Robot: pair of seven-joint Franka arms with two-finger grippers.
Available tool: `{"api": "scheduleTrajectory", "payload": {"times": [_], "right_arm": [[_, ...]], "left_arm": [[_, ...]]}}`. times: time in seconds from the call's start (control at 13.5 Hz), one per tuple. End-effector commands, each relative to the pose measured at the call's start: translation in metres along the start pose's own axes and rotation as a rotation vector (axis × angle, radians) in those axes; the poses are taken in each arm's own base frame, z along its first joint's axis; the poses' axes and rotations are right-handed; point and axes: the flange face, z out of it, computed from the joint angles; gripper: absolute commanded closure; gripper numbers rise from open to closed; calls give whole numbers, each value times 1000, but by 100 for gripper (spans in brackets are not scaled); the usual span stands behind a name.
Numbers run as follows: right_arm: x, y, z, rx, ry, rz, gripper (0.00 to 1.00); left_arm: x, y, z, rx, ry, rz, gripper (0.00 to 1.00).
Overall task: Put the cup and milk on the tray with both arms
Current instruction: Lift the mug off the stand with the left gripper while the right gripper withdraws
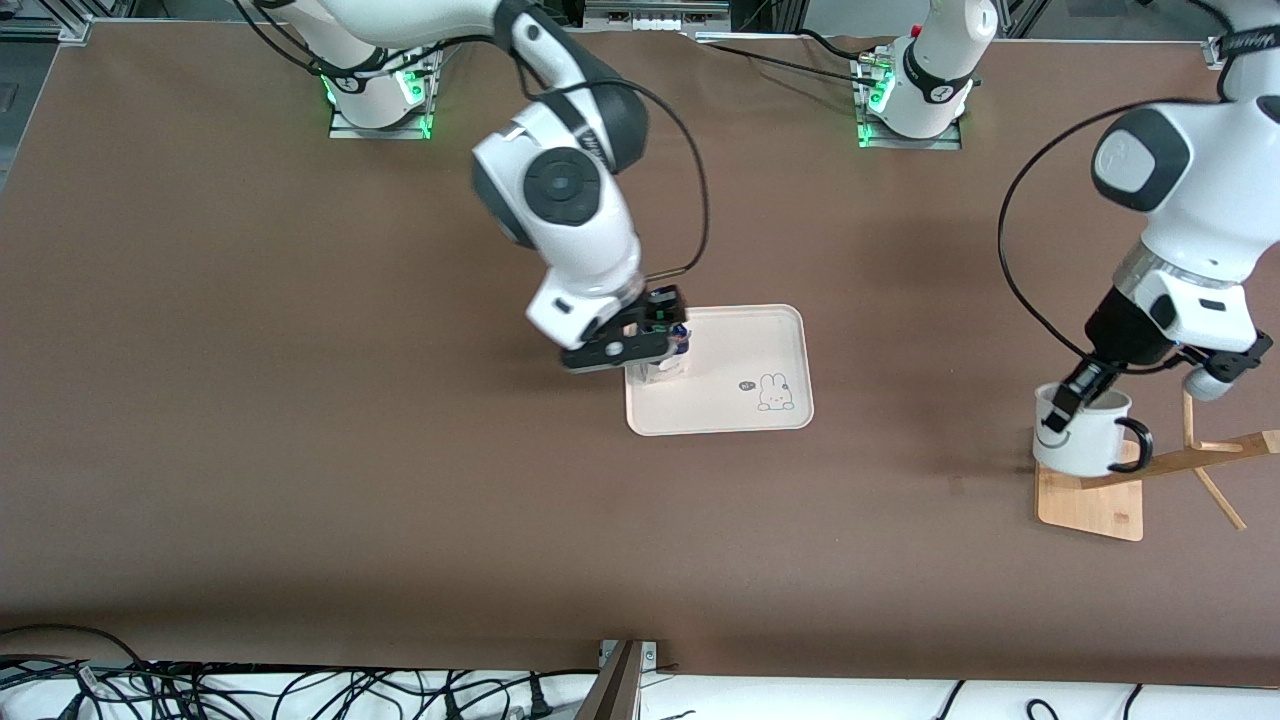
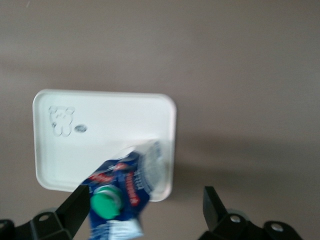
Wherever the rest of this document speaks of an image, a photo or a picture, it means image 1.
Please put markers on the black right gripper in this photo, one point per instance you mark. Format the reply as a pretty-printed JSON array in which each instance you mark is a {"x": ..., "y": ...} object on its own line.
[{"x": 663, "y": 308}]

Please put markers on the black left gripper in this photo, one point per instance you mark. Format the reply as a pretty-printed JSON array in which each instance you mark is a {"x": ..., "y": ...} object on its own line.
[{"x": 1117, "y": 327}]

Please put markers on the white smiley face mug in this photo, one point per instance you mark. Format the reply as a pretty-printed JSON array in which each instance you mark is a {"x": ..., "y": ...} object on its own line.
[{"x": 1085, "y": 445}]

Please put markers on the blue white milk carton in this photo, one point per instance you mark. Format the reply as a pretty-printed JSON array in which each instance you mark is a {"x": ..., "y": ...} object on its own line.
[{"x": 665, "y": 370}]

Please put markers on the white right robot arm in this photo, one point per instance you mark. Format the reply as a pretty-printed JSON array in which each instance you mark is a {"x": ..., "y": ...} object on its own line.
[{"x": 580, "y": 230}]

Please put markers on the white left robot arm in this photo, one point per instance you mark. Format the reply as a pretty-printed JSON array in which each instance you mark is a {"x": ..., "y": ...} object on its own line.
[{"x": 1200, "y": 200}]

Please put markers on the cream rabbit print tray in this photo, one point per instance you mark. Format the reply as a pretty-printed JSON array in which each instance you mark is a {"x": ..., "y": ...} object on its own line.
[{"x": 740, "y": 340}]

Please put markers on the wooden mug stand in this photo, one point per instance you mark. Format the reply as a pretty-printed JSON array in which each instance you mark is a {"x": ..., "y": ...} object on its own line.
[{"x": 1090, "y": 510}]

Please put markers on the grey box with ports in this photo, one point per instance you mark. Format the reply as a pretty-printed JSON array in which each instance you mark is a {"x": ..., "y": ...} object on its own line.
[{"x": 655, "y": 14}]

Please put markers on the black power plug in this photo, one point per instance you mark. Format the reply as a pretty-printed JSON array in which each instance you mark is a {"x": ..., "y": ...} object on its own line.
[{"x": 538, "y": 698}]

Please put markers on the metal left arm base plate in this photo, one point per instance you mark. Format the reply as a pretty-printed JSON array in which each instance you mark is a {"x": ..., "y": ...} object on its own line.
[{"x": 950, "y": 140}]

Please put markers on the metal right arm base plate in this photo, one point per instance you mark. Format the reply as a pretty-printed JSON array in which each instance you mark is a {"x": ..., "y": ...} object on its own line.
[{"x": 420, "y": 115}]

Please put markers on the metal post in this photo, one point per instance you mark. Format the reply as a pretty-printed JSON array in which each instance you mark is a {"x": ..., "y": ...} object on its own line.
[{"x": 618, "y": 685}]

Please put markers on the aluminium frame profile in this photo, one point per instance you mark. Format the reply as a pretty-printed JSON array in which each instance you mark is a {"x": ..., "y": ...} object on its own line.
[{"x": 45, "y": 22}]

